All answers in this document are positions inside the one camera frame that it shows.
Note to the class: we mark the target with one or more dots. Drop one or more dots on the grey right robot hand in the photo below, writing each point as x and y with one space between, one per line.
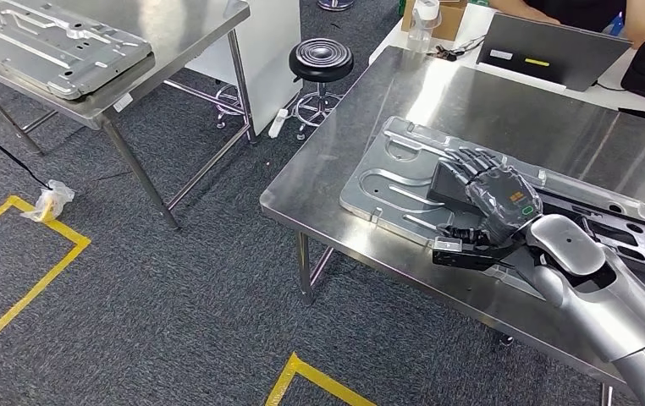
504 201

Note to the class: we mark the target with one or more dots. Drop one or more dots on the black plastic panel part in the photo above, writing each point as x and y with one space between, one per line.
446 188

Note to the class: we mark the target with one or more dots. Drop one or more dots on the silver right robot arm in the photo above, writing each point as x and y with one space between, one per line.
597 291

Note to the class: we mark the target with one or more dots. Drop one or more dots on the person's right forearm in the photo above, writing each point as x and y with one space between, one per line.
519 10

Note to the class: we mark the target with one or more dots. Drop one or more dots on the stainless steel table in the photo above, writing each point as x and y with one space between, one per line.
188 22
496 101

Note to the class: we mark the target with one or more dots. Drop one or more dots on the stamped grey metal plate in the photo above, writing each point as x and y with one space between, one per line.
390 190
47 50

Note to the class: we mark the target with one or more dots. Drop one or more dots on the grey laptop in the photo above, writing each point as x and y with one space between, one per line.
552 56

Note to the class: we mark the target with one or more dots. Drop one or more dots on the bundle of keys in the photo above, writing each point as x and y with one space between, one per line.
446 53

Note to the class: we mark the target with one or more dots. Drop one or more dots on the cardboard box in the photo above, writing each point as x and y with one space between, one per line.
451 19

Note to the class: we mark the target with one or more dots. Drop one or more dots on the clear plastic bottle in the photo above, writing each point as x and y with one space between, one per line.
424 22

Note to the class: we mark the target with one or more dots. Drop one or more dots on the person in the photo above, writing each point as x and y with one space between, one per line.
580 11

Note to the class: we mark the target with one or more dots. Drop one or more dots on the black round stool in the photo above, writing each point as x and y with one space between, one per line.
321 59

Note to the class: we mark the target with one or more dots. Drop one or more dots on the small white floor item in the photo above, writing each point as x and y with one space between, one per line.
277 123

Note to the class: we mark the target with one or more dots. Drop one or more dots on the chrome stanchion with round base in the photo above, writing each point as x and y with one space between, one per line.
334 4

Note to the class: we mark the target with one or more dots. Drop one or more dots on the white cabinet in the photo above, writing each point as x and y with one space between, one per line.
269 56

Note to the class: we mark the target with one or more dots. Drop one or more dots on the white table label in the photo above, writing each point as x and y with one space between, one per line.
122 102

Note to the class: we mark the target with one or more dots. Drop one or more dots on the clear plastic wrapped bundle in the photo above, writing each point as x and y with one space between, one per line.
53 196

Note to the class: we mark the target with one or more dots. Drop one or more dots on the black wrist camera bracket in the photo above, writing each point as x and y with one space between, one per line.
468 260

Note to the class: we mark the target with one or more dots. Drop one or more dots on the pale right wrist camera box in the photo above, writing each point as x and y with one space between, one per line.
447 244

